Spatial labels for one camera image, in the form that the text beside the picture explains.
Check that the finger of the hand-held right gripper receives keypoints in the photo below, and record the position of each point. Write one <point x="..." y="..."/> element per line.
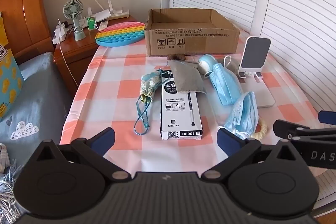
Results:
<point x="288" y="129"/>
<point x="328" y="117"/>

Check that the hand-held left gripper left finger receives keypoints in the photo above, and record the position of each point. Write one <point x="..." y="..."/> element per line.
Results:
<point x="103" y="139"/>

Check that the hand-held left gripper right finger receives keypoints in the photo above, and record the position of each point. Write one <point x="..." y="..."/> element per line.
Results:
<point x="227" y="141"/>

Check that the bundle of blue face masks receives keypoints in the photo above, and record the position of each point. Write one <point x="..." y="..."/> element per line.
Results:
<point x="244" y="113"/>

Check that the blue face mask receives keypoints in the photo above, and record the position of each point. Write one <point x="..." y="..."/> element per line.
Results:
<point x="225" y="85"/>

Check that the blue and white round toy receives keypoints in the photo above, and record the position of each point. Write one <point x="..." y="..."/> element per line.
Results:
<point x="206" y="62"/>

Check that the cardboard box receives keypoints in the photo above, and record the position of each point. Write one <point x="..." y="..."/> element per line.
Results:
<point x="191" y="40"/>

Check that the cream scrunchie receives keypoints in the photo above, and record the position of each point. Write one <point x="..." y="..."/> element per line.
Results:
<point x="261" y="132"/>

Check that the white phone stand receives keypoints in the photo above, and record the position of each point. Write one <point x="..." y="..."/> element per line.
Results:
<point x="260" y="92"/>

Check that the pink checked tablecloth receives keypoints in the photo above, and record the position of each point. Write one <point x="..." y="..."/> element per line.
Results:
<point x="110" y="87"/>

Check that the black and white pen box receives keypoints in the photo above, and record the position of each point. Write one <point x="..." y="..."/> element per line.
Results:
<point x="181" y="113"/>

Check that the grey-blue cloud print bedding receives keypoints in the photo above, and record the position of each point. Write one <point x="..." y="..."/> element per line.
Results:
<point x="39" y="98"/>

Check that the grey sachet bag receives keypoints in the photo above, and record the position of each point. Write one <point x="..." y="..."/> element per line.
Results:
<point x="185" y="77"/>

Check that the smartphone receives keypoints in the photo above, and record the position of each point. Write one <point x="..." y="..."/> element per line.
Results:
<point x="256" y="52"/>

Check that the wooden nightstand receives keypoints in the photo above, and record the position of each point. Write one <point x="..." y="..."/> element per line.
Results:
<point x="76" y="56"/>

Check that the fringed blue scarf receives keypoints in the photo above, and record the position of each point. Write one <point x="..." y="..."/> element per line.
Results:
<point x="6" y="182"/>

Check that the rainbow pop bubble toy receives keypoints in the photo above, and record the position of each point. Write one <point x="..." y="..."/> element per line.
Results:
<point x="118" y="33"/>

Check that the white power adapter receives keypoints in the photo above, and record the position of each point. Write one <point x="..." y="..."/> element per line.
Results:
<point x="59" y="35"/>

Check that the white remote control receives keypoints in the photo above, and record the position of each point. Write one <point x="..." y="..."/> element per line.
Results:
<point x="103" y="26"/>

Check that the small green box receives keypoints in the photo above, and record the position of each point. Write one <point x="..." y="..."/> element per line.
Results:
<point x="92" y="23"/>

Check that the white router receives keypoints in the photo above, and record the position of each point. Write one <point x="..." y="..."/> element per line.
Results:
<point x="101" y="15"/>

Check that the small green desk fan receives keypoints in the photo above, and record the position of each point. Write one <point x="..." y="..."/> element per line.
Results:
<point x="74" y="10"/>

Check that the wooden bed headboard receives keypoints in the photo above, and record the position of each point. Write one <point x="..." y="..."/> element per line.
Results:
<point x="23" y="3"/>

